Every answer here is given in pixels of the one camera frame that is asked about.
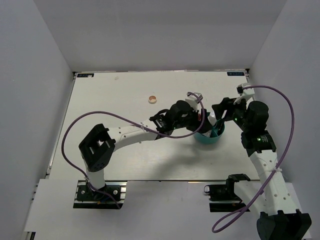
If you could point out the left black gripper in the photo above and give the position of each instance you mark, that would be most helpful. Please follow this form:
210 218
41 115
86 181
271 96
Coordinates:
204 125

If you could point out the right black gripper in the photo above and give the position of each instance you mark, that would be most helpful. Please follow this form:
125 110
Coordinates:
227 104

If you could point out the red lip gloss tube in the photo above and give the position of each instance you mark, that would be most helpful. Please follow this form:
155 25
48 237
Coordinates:
200 117

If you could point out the black squeeze tube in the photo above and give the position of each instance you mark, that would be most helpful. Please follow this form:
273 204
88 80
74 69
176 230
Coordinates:
220 127

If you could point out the white lotion bottle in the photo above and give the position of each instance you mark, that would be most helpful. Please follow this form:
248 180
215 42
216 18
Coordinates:
212 118

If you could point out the clear eyeshadow palette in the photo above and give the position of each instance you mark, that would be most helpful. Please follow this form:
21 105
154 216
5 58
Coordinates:
207 134

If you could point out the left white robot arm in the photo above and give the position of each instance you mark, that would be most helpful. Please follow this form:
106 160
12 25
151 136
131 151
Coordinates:
100 143

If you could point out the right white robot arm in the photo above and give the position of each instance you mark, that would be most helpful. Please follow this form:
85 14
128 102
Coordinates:
279 218

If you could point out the teal round organizer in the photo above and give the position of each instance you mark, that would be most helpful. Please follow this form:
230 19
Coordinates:
214 138

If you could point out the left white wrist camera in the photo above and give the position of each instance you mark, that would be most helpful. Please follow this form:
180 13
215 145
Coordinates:
193 99

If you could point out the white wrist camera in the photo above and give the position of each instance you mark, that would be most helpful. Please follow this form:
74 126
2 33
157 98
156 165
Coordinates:
193 99
245 92

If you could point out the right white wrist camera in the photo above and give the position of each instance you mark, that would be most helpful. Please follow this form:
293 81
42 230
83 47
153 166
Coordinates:
245 92

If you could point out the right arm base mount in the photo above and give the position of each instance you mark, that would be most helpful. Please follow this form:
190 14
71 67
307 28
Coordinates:
222 198

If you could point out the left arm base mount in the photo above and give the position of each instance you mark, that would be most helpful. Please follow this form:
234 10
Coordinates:
86 198

